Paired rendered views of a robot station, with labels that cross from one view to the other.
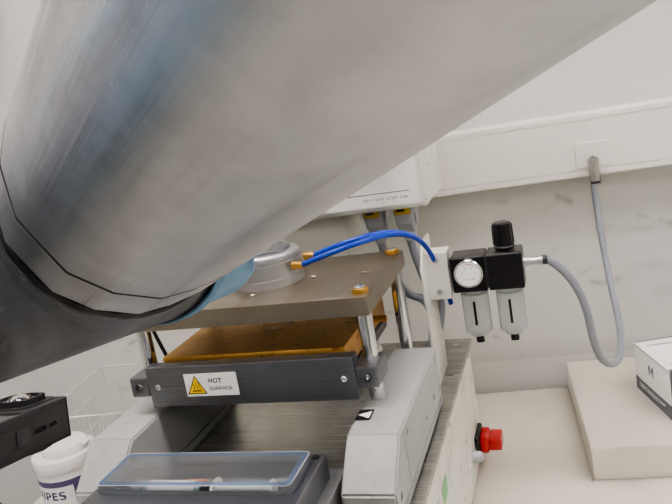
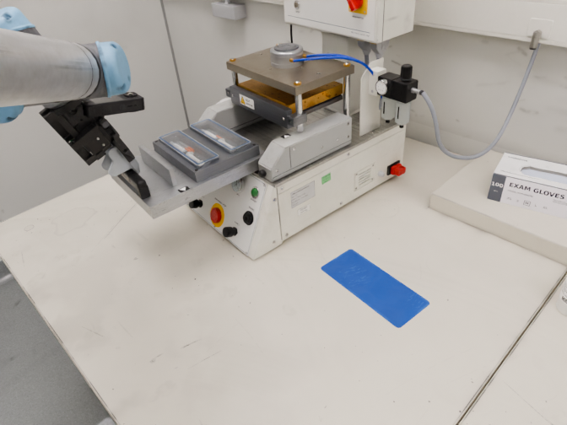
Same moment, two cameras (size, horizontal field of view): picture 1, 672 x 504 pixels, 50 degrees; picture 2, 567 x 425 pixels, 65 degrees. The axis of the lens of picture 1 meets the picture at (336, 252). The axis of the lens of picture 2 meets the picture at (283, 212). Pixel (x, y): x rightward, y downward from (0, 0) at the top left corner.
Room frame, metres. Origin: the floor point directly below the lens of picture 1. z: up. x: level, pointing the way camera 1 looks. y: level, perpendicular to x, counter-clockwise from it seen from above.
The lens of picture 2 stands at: (-0.12, -0.51, 1.46)
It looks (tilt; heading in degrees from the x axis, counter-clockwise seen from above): 36 degrees down; 35
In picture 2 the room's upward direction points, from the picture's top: 5 degrees counter-clockwise
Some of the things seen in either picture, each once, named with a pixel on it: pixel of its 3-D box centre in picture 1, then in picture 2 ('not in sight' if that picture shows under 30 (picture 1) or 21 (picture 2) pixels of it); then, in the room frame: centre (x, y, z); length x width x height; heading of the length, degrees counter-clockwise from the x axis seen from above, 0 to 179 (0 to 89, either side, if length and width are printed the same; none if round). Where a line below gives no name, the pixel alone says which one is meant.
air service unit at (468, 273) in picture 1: (487, 284); (393, 95); (0.83, -0.17, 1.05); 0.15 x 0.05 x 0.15; 72
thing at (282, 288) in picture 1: (299, 293); (303, 72); (0.80, 0.05, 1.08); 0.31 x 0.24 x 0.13; 72
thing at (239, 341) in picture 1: (283, 317); (290, 81); (0.78, 0.07, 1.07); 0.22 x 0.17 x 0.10; 72
